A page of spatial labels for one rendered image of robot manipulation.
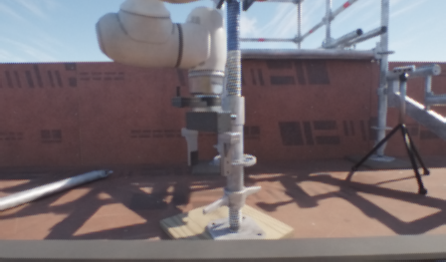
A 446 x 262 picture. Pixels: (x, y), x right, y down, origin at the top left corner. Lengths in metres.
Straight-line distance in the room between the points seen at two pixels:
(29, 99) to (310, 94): 1.91
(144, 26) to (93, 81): 1.28
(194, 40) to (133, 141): 1.21
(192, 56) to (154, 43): 0.09
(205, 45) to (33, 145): 1.63
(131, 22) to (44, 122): 1.49
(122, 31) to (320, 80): 1.44
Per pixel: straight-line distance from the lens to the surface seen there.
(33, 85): 1.95
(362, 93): 1.89
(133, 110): 1.63
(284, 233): 0.75
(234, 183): 0.66
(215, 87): 0.54
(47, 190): 1.27
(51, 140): 1.91
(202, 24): 0.56
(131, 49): 0.50
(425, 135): 2.23
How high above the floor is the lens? 0.39
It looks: 4 degrees down
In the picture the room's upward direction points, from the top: 1 degrees counter-clockwise
